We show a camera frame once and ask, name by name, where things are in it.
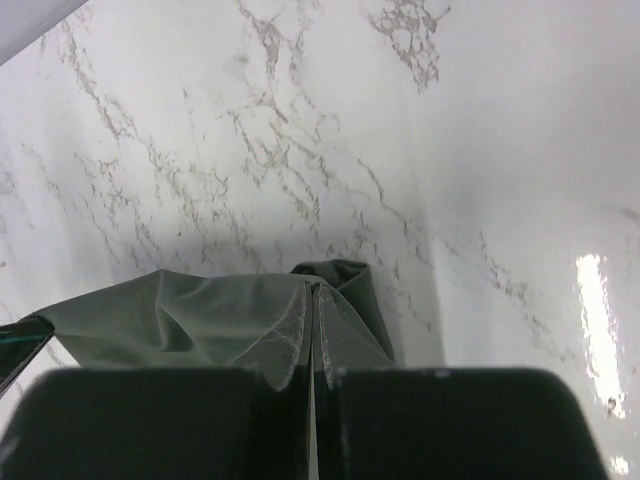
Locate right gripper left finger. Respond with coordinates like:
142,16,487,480
1,286,312,479

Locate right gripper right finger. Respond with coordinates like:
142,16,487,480
312,285,607,479

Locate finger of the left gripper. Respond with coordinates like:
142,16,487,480
0,317,54,390

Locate dark grey t shirt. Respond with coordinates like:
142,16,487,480
38,260,394,378

